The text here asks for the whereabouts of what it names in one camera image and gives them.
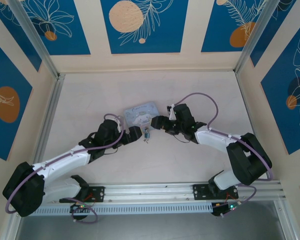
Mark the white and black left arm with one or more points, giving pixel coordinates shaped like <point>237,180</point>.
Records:
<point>62,162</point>

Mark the grey metal plate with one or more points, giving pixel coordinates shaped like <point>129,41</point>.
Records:
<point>150,228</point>

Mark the small blue metal object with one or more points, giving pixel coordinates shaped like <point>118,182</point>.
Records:
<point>147,135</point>

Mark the small circuit board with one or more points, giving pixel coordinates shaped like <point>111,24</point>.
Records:
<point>227,208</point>
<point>79,208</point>

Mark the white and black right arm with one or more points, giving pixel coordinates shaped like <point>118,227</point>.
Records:
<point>245,160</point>

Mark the aluminium side rail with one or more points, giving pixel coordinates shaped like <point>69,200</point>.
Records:
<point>50,112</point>

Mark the aluminium frame post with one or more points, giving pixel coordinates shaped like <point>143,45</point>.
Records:
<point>252,37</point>
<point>35,40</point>

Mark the small silver key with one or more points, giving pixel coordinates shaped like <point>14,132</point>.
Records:
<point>146,141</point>

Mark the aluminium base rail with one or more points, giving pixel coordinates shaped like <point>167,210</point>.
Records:
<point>150,191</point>

